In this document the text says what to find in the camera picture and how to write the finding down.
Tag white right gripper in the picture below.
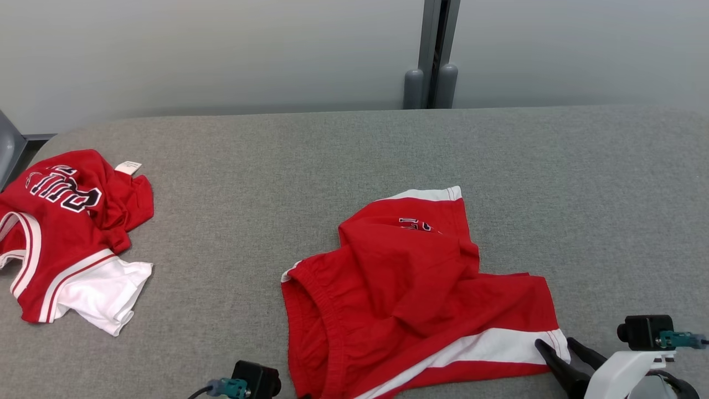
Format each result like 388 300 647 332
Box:
535 337 676 399

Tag red shorts with white stripe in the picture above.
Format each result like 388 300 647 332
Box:
281 186 571 399

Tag red jersey with white sleeves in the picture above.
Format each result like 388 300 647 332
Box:
0 149 155 337

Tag grey wheeled stand leg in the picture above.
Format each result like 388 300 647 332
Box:
0 110 28 189

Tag teal right camera cable plug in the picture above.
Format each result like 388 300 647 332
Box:
656 331 709 350

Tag teal camera cable plug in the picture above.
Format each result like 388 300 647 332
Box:
656 331 709 350
187 378 248 399

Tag grey partition post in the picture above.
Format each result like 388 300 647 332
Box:
403 0 460 110

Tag teal left camera cable plug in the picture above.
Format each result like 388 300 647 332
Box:
187 378 248 399

